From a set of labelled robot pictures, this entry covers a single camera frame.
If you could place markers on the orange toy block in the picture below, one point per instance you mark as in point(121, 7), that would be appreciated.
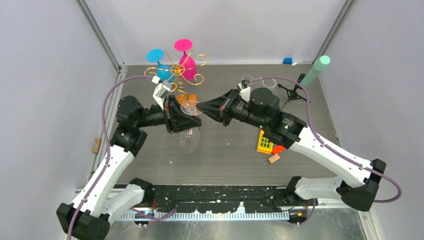
point(278, 149)

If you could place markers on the tan wooden block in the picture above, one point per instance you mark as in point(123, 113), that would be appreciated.
point(272, 159)

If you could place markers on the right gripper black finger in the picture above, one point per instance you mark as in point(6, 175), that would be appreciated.
point(217, 105)
point(217, 116)

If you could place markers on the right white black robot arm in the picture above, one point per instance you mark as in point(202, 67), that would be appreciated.
point(353, 184)

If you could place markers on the small blue object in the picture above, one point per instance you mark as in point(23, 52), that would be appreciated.
point(288, 61)

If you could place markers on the blue wine glass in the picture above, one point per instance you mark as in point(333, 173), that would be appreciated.
point(162, 70)

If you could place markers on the pink wine glass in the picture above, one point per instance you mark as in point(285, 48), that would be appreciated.
point(185, 45)

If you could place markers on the yellow toy block window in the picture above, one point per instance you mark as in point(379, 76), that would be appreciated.
point(264, 145)

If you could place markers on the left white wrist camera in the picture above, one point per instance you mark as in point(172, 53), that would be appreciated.
point(161, 90)

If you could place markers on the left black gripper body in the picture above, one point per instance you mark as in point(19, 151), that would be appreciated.
point(167, 112)

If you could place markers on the black mini tripod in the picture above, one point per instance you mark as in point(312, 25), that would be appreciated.
point(291, 94)

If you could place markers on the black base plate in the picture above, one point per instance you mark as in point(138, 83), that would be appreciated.
point(220, 199)

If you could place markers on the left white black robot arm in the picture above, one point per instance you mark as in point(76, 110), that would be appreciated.
point(90, 215)

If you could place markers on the gold wire wine glass rack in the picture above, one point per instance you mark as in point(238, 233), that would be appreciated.
point(178, 85)

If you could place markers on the clear wine glass front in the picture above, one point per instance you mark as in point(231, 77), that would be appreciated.
point(189, 138)

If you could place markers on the mint green cylinder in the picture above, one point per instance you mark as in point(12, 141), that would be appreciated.
point(320, 65)

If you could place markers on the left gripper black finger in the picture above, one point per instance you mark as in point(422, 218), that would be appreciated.
point(182, 123)
point(174, 108)

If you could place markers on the clear tall wine glass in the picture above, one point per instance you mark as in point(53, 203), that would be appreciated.
point(246, 79)

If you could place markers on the small wooden piece on floor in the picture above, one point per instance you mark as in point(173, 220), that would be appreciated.
point(97, 145)

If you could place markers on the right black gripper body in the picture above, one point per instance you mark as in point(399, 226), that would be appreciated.
point(236, 109)

